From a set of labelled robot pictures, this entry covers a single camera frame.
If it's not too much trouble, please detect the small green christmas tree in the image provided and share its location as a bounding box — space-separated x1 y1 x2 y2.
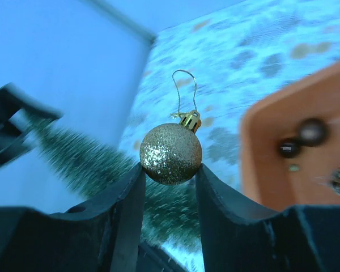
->
25 113 201 251

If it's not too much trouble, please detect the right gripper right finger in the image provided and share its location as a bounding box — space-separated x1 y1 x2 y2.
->
195 165 340 272

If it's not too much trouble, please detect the gold glitter ball ornament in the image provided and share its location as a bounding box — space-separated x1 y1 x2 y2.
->
139 105 202 185

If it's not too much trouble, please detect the floral patterned table mat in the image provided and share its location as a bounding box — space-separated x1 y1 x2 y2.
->
120 1 340 196

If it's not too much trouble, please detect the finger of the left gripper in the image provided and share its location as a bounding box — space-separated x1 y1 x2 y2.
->
0 83 63 168

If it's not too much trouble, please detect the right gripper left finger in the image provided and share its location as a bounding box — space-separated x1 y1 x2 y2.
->
0 165 146 272

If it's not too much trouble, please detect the dark brown bauble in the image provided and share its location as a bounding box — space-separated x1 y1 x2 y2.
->
297 118 329 147
278 138 302 159

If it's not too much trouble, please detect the orange plastic bin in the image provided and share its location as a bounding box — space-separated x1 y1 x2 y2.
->
241 61 340 210

